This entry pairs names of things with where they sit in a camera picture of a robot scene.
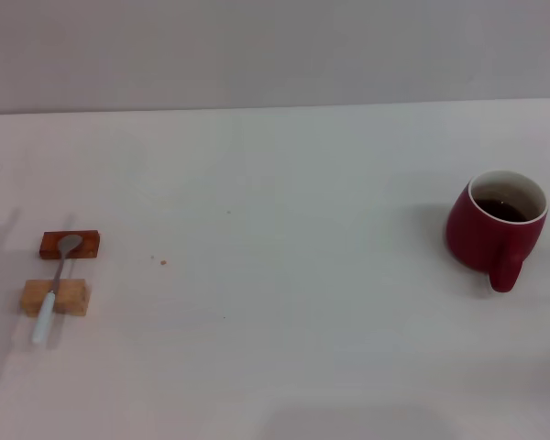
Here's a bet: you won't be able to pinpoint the metal spoon with pale-blue handle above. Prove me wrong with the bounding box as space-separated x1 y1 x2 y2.
30 234 84 346

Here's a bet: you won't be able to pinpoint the dark coffee liquid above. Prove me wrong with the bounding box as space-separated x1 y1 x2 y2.
474 197 540 225

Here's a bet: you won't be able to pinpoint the dark reddish wooden block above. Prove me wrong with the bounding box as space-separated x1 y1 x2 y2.
39 229 103 261

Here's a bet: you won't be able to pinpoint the red ceramic mug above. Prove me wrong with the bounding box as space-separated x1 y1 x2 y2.
444 170 550 293

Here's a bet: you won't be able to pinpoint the light wooden block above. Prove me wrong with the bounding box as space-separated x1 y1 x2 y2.
19 278 93 318

